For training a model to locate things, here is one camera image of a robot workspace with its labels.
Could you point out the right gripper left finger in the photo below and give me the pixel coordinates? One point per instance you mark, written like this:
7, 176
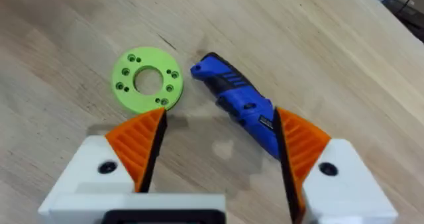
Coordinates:
132, 151

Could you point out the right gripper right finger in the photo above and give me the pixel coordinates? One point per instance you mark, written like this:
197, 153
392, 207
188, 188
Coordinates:
318, 171

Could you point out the blue electric screwdriver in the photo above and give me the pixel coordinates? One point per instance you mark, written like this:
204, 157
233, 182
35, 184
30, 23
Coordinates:
238, 98

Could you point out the green disc with holes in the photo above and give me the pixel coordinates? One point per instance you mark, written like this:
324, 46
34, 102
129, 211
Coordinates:
147, 79

